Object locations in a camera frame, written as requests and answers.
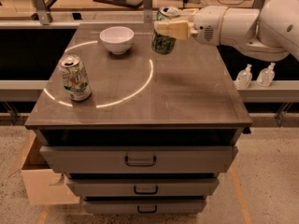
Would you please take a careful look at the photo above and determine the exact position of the cardboard box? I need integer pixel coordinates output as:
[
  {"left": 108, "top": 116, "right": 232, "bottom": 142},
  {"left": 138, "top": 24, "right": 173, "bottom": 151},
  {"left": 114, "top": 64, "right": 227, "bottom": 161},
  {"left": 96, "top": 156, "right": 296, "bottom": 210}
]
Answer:
[{"left": 9, "top": 131, "right": 79, "bottom": 205}]

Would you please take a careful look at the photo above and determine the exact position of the left clear pump bottle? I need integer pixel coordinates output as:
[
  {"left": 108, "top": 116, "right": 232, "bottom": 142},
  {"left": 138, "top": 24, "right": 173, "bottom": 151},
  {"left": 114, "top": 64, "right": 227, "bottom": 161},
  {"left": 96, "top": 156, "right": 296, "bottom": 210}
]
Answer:
[{"left": 235, "top": 64, "right": 252, "bottom": 89}]

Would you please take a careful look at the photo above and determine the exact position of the top grey drawer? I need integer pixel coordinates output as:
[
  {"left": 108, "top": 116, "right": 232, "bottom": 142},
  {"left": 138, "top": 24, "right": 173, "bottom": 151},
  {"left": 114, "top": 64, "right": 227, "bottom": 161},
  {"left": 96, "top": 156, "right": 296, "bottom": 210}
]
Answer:
[{"left": 40, "top": 146, "right": 237, "bottom": 175}]

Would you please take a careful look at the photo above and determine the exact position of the green soda can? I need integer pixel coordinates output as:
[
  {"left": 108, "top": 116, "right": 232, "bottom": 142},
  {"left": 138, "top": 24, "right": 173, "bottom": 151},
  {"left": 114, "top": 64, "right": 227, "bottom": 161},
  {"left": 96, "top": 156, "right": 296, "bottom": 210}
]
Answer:
[{"left": 151, "top": 6, "right": 179, "bottom": 54}]

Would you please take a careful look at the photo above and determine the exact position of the left metal bracket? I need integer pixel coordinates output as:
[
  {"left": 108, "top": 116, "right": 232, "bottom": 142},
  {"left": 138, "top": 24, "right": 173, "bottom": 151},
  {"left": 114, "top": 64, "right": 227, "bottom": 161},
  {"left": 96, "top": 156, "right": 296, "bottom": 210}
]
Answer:
[{"left": 32, "top": 0, "right": 52, "bottom": 25}]

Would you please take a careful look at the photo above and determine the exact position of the white soda can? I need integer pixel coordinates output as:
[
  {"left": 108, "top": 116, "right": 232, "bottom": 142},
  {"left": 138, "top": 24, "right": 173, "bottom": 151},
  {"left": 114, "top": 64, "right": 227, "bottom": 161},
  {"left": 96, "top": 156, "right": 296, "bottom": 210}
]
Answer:
[{"left": 58, "top": 55, "right": 92, "bottom": 102}]

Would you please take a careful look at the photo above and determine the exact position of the grey drawer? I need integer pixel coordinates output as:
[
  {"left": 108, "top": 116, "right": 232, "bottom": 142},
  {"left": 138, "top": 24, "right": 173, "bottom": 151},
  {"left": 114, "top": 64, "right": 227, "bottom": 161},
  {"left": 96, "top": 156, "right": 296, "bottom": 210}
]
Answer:
[
  {"left": 66, "top": 178, "right": 219, "bottom": 197},
  {"left": 81, "top": 198, "right": 206, "bottom": 215},
  {"left": 40, "top": 146, "right": 237, "bottom": 175}
]

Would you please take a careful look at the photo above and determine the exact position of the middle grey drawer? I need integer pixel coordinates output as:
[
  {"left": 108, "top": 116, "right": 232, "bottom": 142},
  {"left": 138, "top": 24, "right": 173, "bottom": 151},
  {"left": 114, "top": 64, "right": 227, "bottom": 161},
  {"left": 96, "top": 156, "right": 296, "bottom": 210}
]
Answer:
[{"left": 66, "top": 178, "right": 219, "bottom": 197}]

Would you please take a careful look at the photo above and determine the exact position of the clear pump bottle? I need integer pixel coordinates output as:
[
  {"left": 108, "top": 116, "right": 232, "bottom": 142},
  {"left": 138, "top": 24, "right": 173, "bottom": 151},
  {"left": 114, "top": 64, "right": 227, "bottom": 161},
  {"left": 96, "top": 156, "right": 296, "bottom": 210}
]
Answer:
[
  {"left": 257, "top": 63, "right": 276, "bottom": 87},
  {"left": 235, "top": 64, "right": 252, "bottom": 89}
]

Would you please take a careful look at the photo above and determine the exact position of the right clear pump bottle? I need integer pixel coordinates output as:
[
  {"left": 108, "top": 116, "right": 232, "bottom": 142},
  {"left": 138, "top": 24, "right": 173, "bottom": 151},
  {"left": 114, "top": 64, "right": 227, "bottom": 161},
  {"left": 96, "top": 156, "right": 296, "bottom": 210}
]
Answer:
[{"left": 257, "top": 63, "right": 276, "bottom": 87}]

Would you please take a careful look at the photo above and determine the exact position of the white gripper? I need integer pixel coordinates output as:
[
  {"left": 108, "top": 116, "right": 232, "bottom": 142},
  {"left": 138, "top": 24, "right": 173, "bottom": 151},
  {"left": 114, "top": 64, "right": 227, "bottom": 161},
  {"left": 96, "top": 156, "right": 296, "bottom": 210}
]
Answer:
[{"left": 154, "top": 6, "right": 228, "bottom": 46}]

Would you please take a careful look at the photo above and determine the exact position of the middle metal bracket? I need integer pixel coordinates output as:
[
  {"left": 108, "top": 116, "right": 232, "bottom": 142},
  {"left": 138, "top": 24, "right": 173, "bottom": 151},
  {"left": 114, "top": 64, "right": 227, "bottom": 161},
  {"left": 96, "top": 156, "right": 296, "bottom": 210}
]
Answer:
[{"left": 143, "top": 0, "right": 152, "bottom": 23}]

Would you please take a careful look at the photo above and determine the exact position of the grey drawer cabinet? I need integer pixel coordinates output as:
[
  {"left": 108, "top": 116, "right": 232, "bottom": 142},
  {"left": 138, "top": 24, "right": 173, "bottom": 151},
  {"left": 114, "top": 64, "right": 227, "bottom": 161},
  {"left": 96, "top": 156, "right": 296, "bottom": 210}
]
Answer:
[{"left": 26, "top": 24, "right": 251, "bottom": 206}]

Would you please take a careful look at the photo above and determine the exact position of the white bowl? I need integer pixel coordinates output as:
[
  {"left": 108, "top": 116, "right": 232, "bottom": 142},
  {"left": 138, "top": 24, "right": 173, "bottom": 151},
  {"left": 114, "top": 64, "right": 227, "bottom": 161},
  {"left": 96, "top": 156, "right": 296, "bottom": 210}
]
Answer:
[{"left": 99, "top": 26, "right": 135, "bottom": 55}]

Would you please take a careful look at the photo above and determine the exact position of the bottom grey drawer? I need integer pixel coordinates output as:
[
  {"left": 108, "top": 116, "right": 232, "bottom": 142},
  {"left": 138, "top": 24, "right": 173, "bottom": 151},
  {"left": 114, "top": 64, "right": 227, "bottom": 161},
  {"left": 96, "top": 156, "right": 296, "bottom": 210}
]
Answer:
[{"left": 81, "top": 198, "right": 206, "bottom": 215}]

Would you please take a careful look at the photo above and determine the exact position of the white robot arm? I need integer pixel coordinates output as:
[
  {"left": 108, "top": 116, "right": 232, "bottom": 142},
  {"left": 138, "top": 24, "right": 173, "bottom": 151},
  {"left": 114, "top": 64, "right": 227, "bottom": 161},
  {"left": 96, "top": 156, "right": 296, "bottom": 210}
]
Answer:
[{"left": 154, "top": 0, "right": 299, "bottom": 62}]

